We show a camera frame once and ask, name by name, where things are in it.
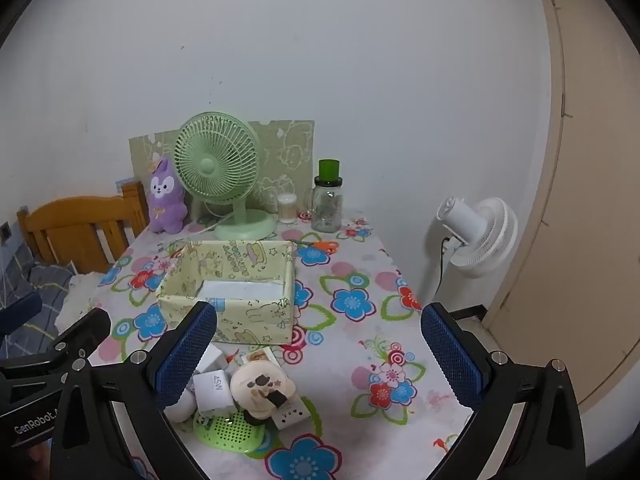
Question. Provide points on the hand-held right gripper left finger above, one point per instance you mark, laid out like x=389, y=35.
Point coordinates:
x=185, y=355

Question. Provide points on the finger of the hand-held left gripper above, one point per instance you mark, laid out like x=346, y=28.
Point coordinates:
x=82, y=332
x=20, y=312

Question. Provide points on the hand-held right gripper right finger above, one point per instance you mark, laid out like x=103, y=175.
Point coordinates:
x=450, y=360

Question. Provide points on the white power charger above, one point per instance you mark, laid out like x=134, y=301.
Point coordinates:
x=212, y=392
x=212, y=357

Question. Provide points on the white oval object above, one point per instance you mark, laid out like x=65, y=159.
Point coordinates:
x=180, y=407

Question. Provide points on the yellow cartoon print box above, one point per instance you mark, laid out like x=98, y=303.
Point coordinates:
x=250, y=320

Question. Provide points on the small box with brown label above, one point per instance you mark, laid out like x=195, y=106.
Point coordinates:
x=260, y=356

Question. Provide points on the round wooden cartoon ornament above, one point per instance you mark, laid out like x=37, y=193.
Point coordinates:
x=255, y=385

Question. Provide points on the green panda case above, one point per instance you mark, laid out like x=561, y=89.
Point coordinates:
x=225, y=432

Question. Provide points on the white socket adapter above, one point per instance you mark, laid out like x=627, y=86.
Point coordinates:
x=290, y=415

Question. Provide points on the grey plaid bedding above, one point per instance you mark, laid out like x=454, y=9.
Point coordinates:
x=35, y=285

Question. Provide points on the white flat box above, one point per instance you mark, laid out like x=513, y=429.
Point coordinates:
x=240, y=291

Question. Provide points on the wooden chair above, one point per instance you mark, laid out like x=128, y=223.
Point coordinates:
x=70, y=230

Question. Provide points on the white standing fan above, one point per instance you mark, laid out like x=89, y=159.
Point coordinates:
x=475, y=240

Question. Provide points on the purple plush toy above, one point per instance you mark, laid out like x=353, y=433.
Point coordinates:
x=167, y=200

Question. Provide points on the clear cotton swab container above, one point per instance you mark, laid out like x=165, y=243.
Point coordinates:
x=287, y=210

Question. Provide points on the green desk fan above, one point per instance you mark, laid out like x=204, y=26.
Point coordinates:
x=215, y=165

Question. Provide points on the glass jar with green lid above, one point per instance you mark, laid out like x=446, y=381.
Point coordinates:
x=327, y=210

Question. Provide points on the beige door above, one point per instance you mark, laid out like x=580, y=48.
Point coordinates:
x=590, y=185

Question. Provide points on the beige cartoon print board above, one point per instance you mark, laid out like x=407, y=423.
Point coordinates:
x=290, y=150

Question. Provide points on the wall socket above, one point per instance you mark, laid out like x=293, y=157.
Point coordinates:
x=5, y=231

